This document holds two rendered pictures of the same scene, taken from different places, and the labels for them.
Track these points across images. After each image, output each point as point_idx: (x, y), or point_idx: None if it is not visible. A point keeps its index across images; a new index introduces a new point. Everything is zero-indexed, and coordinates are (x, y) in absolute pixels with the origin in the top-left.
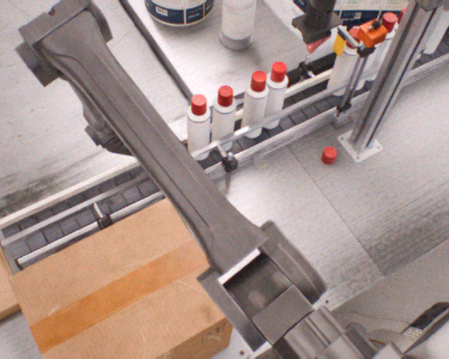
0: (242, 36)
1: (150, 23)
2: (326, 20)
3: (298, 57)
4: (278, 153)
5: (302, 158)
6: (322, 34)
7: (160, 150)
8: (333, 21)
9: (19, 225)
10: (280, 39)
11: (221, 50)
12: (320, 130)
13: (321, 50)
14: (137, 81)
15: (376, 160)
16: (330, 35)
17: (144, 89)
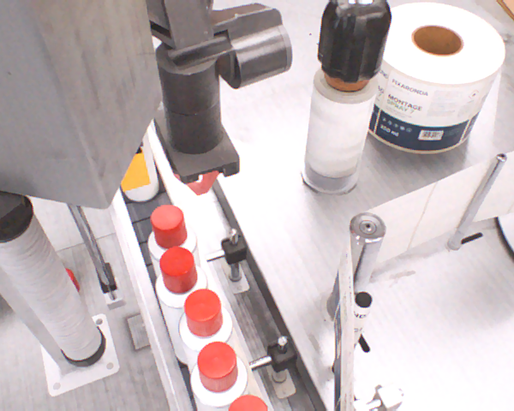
0: (306, 154)
1: None
2: (165, 123)
3: (276, 257)
4: (103, 219)
5: (81, 250)
6: (163, 145)
7: None
8: (185, 160)
9: None
10: (324, 235)
11: (301, 150)
12: (129, 289)
13: (290, 304)
14: (272, 79)
15: (31, 377)
16: (172, 171)
17: (257, 85)
